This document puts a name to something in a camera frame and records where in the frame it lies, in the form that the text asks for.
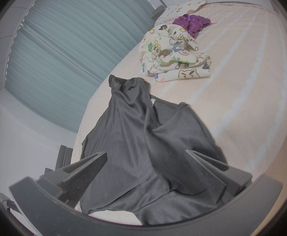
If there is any blue-green curtain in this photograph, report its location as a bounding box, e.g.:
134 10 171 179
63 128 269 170
22 0 151 83
4 25 103 133

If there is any white printed pillow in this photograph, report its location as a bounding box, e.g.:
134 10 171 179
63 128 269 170
154 0 207 28

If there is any white printed pyjama garment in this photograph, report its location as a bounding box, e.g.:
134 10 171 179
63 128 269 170
138 24 212 82

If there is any bed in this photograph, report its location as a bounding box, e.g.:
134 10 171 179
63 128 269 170
71 0 287 227

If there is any grey bedside table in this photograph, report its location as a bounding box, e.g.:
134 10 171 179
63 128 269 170
151 6 166 19

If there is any purple garment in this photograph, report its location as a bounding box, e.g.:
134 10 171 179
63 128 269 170
172 14 211 39

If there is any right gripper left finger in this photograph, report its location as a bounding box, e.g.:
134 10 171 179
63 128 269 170
39 151 107 207

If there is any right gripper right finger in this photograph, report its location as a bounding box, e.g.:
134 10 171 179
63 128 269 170
185 149 253 203

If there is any black T-shirt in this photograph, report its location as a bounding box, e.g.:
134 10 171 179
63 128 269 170
80 74 229 227

